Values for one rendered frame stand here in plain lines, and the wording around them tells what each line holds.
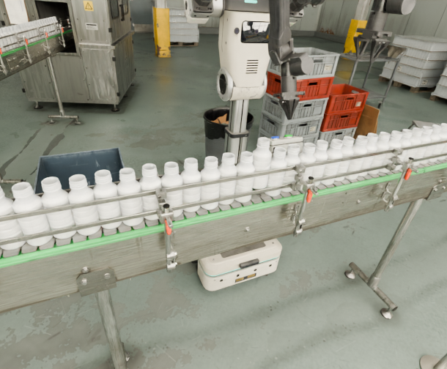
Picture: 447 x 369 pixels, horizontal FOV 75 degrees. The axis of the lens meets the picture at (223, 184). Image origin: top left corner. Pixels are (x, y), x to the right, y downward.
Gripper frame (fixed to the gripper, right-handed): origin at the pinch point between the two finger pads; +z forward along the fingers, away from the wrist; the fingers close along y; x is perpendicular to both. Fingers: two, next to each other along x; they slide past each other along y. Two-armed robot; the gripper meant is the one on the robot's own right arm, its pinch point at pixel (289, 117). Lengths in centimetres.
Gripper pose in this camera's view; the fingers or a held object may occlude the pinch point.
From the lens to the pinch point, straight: 117.4
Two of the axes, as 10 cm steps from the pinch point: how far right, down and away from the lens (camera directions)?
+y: 9.2, -1.7, 3.6
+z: 0.8, 9.6, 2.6
